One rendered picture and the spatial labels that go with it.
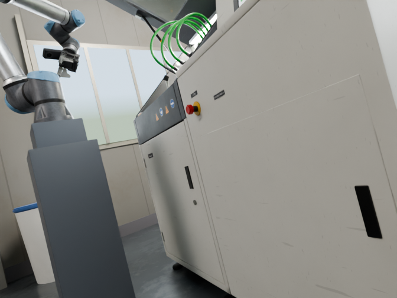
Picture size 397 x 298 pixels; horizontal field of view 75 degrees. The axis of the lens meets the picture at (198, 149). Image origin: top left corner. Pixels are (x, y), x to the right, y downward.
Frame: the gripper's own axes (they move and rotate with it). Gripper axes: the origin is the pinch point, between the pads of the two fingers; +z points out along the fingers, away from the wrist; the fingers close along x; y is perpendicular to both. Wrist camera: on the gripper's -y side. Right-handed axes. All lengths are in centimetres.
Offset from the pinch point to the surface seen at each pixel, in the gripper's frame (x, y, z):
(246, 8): -63, 44, 59
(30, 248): 141, 1, 13
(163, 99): -13, 45, 23
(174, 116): -13, 49, 34
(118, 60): 61, 42, -178
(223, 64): -47, 47, 56
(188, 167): 0, 58, 52
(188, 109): -26, 47, 50
